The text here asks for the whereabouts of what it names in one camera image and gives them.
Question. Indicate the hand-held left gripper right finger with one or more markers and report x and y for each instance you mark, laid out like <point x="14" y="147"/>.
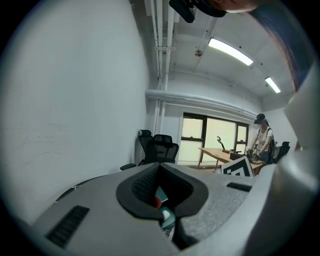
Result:
<point x="215" y="200"/>

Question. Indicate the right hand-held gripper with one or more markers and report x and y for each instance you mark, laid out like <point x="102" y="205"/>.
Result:
<point x="237" y="167"/>

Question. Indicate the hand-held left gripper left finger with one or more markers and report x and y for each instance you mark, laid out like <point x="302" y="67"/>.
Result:
<point x="100" y="212"/>

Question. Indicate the small white object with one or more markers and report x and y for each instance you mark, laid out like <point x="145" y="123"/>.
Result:
<point x="166" y="214"/>

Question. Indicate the dark green box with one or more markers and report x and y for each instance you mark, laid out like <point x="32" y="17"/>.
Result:
<point x="162" y="196"/>

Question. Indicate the light wooden desk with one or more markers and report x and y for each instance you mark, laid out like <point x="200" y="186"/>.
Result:
<point x="217" y="153"/>

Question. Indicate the black hooked stand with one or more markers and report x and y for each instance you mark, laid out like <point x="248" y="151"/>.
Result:
<point x="220" y="142"/>

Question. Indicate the black mesh office chair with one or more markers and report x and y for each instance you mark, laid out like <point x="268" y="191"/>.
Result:
<point x="282" y="150"/>
<point x="163" y="150"/>
<point x="146" y="145"/>

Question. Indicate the thick horizontal white pipe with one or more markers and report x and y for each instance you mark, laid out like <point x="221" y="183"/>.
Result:
<point x="200" y="98"/>

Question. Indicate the ceiling tube light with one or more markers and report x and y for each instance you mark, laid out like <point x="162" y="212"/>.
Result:
<point x="230" y="51"/>
<point x="272" y="85"/>

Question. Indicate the round ceiling detector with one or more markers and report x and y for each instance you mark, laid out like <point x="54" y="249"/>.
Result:
<point x="198" y="53"/>

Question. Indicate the bundle of white ceiling pipes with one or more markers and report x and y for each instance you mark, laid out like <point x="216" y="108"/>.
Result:
<point x="162" y="37"/>

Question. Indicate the person's face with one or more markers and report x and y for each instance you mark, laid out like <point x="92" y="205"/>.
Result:
<point x="232" y="5"/>

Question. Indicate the black head-worn camera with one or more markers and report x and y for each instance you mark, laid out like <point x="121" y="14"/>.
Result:
<point x="190" y="10"/>

